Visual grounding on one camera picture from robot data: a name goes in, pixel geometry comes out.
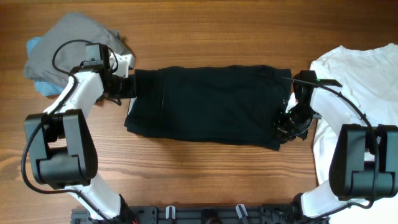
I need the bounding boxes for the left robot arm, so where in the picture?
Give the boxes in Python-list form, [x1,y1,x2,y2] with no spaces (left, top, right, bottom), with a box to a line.
[21,41,139,223]

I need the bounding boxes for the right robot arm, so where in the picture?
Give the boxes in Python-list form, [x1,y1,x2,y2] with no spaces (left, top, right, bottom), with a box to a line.
[273,70,397,223]

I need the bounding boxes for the black shorts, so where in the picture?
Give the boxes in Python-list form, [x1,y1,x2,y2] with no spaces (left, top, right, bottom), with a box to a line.
[124,65,292,150]

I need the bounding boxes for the white t-shirt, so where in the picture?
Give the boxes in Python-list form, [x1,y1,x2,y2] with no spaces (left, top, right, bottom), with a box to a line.
[310,44,397,223]

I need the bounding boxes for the folded grey shorts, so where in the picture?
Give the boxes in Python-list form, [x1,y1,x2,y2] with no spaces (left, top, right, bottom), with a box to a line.
[24,12,131,87]

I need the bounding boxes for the left black cable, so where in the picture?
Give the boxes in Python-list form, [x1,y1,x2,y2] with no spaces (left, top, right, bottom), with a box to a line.
[20,39,119,224]

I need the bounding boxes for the folded blue garment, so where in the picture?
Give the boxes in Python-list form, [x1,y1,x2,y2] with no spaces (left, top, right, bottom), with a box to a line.
[25,37,63,96]

